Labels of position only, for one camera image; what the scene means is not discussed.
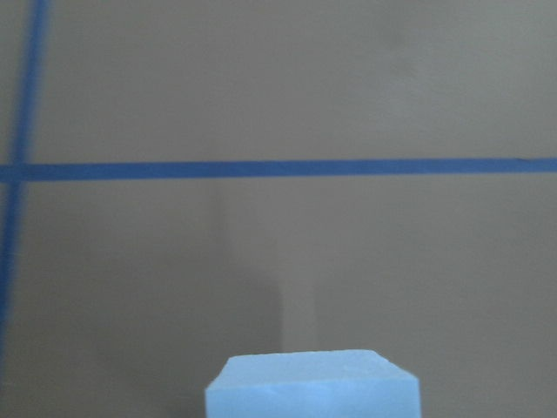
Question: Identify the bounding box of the light blue foam block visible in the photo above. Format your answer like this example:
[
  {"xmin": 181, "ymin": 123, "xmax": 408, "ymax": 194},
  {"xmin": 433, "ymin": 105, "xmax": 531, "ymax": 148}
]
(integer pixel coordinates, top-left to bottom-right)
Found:
[{"xmin": 205, "ymin": 349, "xmax": 421, "ymax": 417}]

